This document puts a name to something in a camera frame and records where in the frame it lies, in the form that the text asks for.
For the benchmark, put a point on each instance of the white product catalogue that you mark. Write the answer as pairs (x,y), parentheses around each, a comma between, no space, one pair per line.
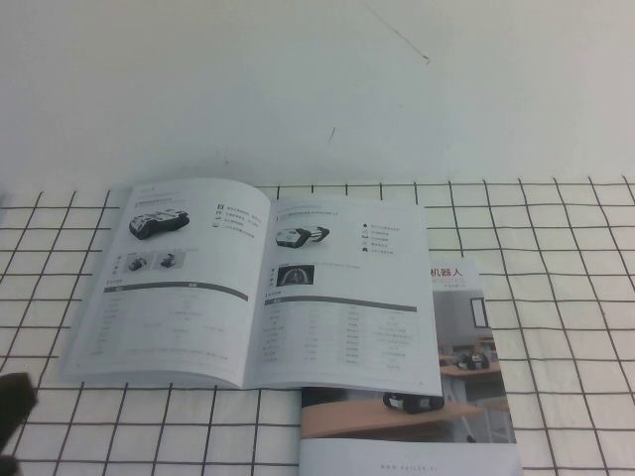
(198,297)

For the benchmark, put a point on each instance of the robotics brochure with classroom photo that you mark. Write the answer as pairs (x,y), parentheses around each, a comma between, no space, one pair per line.
(461,347)

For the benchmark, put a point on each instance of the white black-grid tablecloth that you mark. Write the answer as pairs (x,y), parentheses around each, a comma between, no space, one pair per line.
(149,431)

